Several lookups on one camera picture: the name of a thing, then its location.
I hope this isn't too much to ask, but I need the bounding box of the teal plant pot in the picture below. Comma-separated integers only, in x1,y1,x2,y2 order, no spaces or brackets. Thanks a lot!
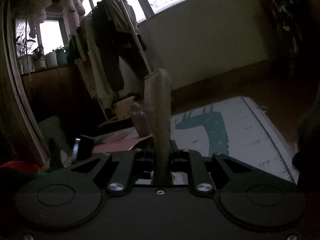
55,49,68,65

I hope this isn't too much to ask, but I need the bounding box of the red cloth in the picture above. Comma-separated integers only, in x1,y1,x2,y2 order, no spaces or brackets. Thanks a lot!
0,161,42,178

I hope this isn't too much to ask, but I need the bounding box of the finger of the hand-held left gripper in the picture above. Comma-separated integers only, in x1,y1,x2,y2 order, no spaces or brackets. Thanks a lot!
74,134,95,161

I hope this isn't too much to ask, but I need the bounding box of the beige shopping bag red print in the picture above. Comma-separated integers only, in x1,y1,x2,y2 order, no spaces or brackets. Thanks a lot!
144,68,173,185

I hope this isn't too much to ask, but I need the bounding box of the pink cardboard box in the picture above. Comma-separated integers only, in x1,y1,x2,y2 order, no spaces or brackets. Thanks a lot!
91,130,153,153

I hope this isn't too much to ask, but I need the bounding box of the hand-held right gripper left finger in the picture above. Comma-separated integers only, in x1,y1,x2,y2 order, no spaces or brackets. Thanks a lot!
70,142,154,193

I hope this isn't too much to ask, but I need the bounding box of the animal print play mat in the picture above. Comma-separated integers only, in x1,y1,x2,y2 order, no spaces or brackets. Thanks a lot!
95,96,300,185

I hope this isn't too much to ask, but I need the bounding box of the pink hanging garment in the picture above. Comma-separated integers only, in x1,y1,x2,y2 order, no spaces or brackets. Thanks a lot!
10,0,105,35

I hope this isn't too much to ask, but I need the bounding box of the door frame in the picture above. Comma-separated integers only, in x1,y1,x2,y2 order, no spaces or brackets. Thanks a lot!
0,0,50,160

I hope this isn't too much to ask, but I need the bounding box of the white plant pot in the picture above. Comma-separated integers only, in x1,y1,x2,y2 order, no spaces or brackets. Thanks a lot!
45,52,58,67
34,57,47,69
19,54,34,72

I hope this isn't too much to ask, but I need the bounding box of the floral hanging garment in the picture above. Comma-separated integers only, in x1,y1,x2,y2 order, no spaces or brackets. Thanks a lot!
260,0,303,78

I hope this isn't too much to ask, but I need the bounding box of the brown cardboard box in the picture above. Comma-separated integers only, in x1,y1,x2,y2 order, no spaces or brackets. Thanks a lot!
112,96,140,120

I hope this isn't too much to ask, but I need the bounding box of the narrow side window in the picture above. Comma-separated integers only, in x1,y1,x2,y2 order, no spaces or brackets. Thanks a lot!
15,17,70,55

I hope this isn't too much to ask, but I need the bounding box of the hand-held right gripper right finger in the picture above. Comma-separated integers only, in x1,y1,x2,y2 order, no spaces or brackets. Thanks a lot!
170,140,295,193

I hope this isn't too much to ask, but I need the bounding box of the green cushion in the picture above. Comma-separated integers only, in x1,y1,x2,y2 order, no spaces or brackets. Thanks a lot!
39,116,73,155

